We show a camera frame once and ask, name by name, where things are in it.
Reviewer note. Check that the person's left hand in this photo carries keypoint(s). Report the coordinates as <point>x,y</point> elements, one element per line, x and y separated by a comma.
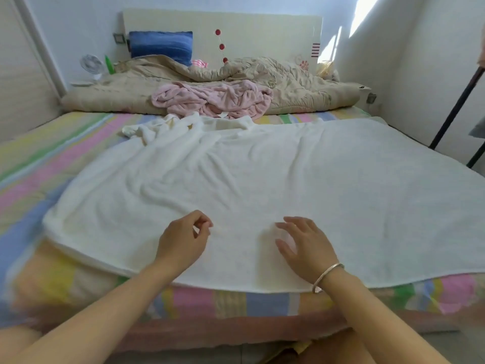
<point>178,242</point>

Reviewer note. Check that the person's right hand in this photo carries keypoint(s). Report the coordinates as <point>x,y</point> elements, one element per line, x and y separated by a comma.
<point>309,250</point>

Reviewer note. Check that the person's left thumb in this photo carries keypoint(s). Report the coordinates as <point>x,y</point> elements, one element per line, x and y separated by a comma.
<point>202,230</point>

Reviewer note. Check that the person's right thumb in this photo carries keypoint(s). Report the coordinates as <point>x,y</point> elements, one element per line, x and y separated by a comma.
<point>285,249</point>

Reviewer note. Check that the person's right middle finger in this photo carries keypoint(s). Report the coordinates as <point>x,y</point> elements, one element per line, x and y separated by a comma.
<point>297,221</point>

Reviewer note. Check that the person's left forearm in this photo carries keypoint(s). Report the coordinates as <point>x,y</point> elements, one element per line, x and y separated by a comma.
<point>91,318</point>

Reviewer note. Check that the person's right forearm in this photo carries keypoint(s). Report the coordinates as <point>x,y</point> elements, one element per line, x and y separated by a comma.
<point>379,322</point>

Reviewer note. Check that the large white towel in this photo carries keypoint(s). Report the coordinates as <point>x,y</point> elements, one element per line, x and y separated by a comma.
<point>288,178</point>

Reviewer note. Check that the pink bed base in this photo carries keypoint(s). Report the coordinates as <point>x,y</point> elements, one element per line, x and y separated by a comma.
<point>235,329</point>

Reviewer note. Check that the pink fleece blanket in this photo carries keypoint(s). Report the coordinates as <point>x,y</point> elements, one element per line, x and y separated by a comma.
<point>216,98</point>

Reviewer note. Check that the beige quilt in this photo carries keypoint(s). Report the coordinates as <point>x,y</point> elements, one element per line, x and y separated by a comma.
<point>303,87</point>

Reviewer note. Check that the yellowish plush toy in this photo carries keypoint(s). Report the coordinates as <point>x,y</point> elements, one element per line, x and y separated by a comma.
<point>327,71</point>

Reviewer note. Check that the pink striped cloth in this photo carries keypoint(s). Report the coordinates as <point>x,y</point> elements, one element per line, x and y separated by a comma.
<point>199,64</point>

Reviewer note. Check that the pastel striped bed sheet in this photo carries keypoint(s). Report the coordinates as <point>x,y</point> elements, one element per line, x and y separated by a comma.
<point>49,159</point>

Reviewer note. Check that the cream headboard with red dots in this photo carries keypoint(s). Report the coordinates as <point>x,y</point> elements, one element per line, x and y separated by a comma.
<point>261,37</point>

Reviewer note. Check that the green bottle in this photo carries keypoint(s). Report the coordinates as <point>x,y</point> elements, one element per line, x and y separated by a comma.
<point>109,66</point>

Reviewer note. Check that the blue pillow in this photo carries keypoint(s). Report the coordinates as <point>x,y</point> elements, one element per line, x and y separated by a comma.
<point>161,46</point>

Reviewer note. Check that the black metal rack pole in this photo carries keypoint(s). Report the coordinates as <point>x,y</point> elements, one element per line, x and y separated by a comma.
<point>476,155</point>
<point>454,108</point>

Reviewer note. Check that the small white desk fan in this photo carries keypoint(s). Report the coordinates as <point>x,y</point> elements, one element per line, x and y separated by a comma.
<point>92,65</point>

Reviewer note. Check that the grey hanging garment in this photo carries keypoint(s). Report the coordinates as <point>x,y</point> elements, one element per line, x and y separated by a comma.
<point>478,128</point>

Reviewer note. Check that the white wardrobe door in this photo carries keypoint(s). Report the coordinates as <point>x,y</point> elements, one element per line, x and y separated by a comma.
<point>22,79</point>

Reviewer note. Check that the grey wall socket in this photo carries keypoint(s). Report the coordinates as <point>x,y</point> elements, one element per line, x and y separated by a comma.
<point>371,98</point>
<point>119,38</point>

